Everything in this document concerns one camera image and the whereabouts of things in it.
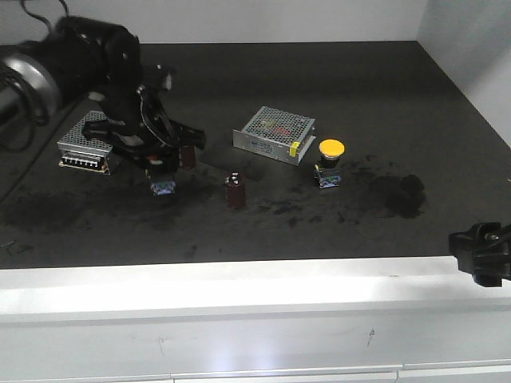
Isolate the right metal mesh power supply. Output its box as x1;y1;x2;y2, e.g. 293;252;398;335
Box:
232;106;316;166

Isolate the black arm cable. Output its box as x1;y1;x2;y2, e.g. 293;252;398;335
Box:
0;0;73;152

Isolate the left metal mesh power supply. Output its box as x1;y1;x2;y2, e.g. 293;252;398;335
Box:
57;110;121;175

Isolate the metal mesh power supply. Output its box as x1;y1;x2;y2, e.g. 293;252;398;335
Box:
232;106;316;166
57;110;121;175

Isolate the dark red capacitor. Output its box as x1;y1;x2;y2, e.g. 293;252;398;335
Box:
179;145;196;169
224;172;246;209

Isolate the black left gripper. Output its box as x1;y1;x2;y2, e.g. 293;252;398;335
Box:
82;65;207;160

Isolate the red mushroom push button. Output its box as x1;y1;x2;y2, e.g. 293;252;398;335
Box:
145;156;179;196

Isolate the front dark red capacitor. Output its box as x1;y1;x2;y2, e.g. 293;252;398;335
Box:
224;172;246;209

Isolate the rear dark red capacitor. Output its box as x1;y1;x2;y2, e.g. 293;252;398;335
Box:
179;145;196;169

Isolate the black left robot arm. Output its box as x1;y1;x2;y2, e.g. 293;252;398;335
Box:
1;16;206;159

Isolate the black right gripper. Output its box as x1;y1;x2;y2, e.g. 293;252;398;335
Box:
448;223;510;287

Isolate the yellow mushroom push button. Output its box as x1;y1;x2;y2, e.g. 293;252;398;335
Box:
315;139;345;189

